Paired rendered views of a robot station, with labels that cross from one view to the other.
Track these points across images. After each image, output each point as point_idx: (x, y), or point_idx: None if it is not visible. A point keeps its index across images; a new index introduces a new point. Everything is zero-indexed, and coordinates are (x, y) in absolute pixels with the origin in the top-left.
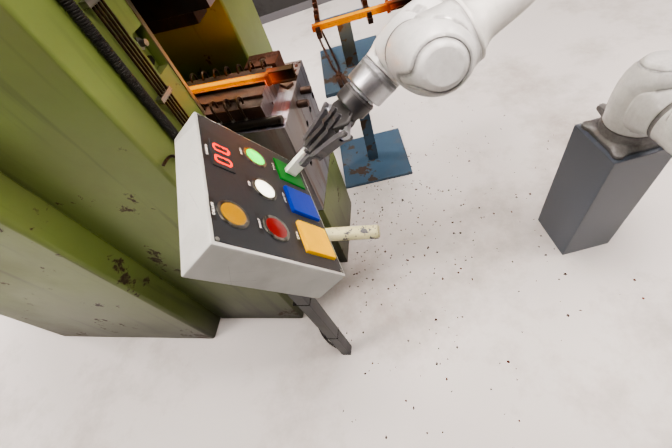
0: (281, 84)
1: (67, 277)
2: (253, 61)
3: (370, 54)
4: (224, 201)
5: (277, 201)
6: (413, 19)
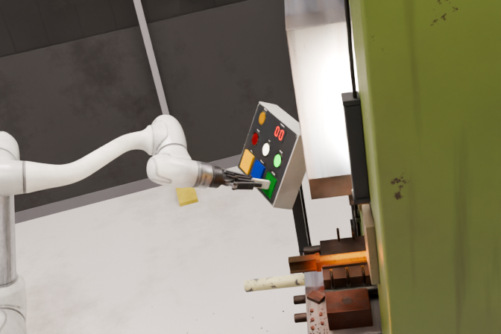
0: (320, 294)
1: None
2: (358, 297)
3: (194, 162)
4: (265, 116)
5: (262, 153)
6: (168, 131)
